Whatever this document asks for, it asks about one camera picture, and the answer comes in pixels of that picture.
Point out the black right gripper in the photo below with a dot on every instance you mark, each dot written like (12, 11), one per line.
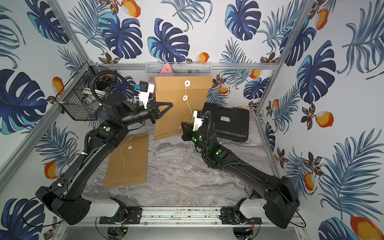
(187, 134)

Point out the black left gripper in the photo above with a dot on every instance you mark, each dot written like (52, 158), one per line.
(154, 111)

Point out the brown kraft file bag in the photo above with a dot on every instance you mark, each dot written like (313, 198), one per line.
(187, 94)
(128, 162)

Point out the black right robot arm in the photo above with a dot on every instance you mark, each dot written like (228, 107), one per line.
(277, 199)

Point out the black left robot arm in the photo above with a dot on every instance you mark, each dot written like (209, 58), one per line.
(64, 196)

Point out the pink triangle item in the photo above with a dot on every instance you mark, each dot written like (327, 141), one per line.
(167, 69)

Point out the black plastic tool case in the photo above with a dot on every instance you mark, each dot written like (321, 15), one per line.
(227, 123)

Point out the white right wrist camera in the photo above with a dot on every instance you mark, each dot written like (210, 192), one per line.
(199, 117)

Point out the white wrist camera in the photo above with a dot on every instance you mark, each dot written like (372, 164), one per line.
(199, 117)
(145, 89)

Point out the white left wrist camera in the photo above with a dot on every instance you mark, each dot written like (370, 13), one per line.
(145, 89)

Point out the black wire basket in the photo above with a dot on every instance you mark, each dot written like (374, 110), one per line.
(76, 98)

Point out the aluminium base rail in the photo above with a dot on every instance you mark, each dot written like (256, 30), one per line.
(172, 217)

